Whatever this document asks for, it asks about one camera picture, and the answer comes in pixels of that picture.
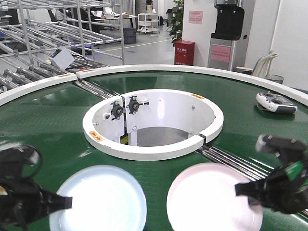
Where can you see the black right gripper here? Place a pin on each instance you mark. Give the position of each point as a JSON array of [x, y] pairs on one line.
[[285, 189]]

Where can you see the white shelf cart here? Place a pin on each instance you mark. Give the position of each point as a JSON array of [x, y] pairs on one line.
[[148, 23]]

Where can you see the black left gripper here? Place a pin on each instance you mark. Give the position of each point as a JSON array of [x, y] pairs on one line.
[[21, 199]]

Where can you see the metal roller rack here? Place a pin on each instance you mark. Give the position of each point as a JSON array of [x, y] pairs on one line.
[[45, 26]]

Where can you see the white outer conveyor rim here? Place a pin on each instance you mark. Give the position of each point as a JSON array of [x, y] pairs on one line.
[[48, 82]]

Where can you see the light blue plate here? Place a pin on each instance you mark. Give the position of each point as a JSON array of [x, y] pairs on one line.
[[104, 198]]

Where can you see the white grey remote controller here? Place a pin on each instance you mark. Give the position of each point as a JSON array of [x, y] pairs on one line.
[[275, 103]]

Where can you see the steel conveyor rollers left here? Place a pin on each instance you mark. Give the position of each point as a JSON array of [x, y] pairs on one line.
[[93, 89]]

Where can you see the grey control box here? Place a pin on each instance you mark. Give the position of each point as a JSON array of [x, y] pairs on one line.
[[61, 58]]

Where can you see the green potted plant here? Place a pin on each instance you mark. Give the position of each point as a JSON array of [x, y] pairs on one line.
[[177, 21]]

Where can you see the steel conveyor rollers right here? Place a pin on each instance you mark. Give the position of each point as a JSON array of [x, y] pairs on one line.
[[252, 171]]

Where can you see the red fire extinguisher box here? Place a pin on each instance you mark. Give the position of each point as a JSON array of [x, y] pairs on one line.
[[184, 52]]

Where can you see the grey mesh waste bin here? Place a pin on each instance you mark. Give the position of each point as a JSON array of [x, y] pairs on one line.
[[276, 78]]

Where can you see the white plastic chair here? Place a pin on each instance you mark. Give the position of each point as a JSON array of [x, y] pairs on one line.
[[261, 68]]

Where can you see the pink plate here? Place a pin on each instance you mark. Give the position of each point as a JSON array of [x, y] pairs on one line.
[[202, 198]]

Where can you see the black silver water dispenser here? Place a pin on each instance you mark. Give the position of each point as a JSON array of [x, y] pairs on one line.
[[229, 25]]

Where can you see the pink wall notice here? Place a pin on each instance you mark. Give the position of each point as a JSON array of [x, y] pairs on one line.
[[195, 17]]

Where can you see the dark plastic crate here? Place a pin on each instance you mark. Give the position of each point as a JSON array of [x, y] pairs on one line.
[[129, 34]]

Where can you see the steel conveyor rollers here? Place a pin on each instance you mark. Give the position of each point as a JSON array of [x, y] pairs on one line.
[[252, 171], [93, 89]]

